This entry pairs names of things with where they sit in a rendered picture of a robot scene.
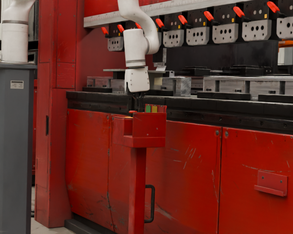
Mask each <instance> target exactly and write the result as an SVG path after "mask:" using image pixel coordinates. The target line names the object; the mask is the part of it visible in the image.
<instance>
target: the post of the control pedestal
mask: <svg viewBox="0 0 293 234"><path fill-rule="evenodd" d="M146 156H147V148H131V165H130V195H129V226H128V234H144V215H145V186H146Z"/></svg>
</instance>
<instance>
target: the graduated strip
mask: <svg viewBox="0 0 293 234"><path fill-rule="evenodd" d="M201 1H206V0H171V1H165V2H161V3H156V4H151V5H146V6H140V9H141V10H142V11H143V12H146V11H152V10H157V9H163V8H168V7H175V6H180V5H185V4H191V3H196V2H201ZM118 16H121V15H120V12H119V11H116V12H110V13H104V14H99V15H95V16H90V17H84V23H85V22H90V21H95V20H102V19H108V18H113V17H118Z"/></svg>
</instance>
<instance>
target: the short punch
mask: <svg viewBox="0 0 293 234"><path fill-rule="evenodd" d="M153 63H154V67H164V66H165V63H166V48H159V50H158V52H157V53H155V54H153Z"/></svg>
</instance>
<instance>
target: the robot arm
mask: <svg viewBox="0 0 293 234"><path fill-rule="evenodd" d="M34 2H35V0H12V2H11V4H10V6H9V7H8V8H7V9H5V10H4V11H3V14H2V32H1V55H0V64H16V65H35V63H31V61H29V63H28V17H29V12H30V10H31V8H32V6H33V4H34ZM118 6H119V12H120V15H121V17H123V18H125V19H128V20H132V21H134V22H136V23H137V24H139V25H140V26H141V28H142V29H128V30H125V31H124V32H123V35H124V47H125V57H126V67H129V68H128V69H127V70H126V71H125V91H126V92H127V95H129V96H132V97H133V98H134V99H135V106H136V108H138V109H140V108H143V98H144V96H145V95H146V94H148V93H149V92H150V91H149V89H150V85H149V77H148V73H147V69H146V68H145V67H143V66H144V65H146V60H145V55H147V54H155V53H157V52H158V50H159V37H158V32H157V28H156V25H155V23H154V22H153V20H152V19H151V18H150V17H149V16H148V15H147V14H146V13H145V12H143V11H142V10H141V9H140V6H139V0H118ZM143 32H144V34H145V37H144V36H143ZM131 92H132V93H131ZM138 92H139V93H138Z"/></svg>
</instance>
